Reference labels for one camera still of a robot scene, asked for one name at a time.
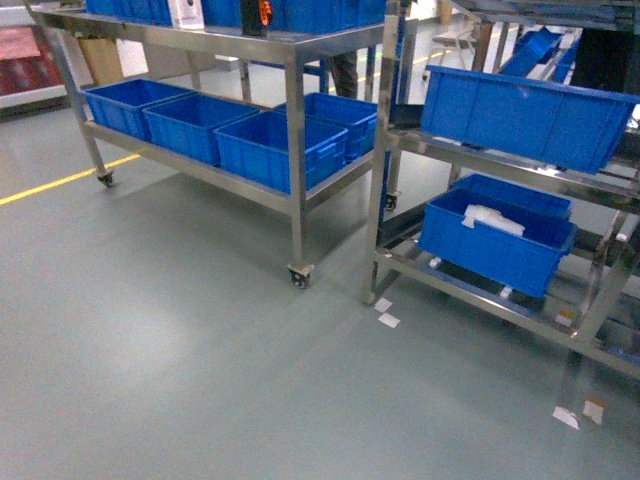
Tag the blue bin rear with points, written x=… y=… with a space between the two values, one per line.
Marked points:
x=356 y=116

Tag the steel cart with wheels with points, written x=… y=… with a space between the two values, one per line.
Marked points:
x=290 y=50

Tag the blue bin lower front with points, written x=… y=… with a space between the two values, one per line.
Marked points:
x=526 y=264

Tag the steel flow rack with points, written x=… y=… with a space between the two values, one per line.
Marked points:
x=576 y=311

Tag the large blue bin upper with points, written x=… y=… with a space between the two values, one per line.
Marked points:
x=571 y=127

